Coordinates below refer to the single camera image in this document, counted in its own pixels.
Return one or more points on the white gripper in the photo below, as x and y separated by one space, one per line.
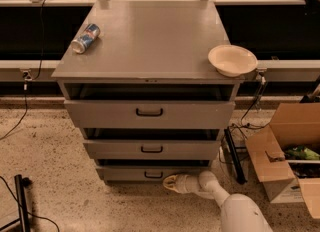
184 183

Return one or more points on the grey bottom drawer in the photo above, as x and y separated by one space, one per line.
138 170

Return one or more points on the grey drawer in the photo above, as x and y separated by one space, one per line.
138 170
153 144
151 106

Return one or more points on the grey middle drawer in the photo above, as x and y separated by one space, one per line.
153 144

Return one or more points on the grey drawer cabinet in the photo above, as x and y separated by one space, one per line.
148 42

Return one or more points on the grey top drawer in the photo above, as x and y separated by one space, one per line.
151 106

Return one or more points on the black bar on floor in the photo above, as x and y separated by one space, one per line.
240 177

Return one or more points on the green bag in box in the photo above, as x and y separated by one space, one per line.
301 153

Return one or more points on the white bowl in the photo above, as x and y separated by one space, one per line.
232 61

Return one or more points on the brown cardboard box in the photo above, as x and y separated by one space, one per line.
291 124

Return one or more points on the black stand leg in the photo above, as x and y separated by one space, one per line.
21 217

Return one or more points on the blue silver soda can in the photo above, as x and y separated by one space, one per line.
81 43

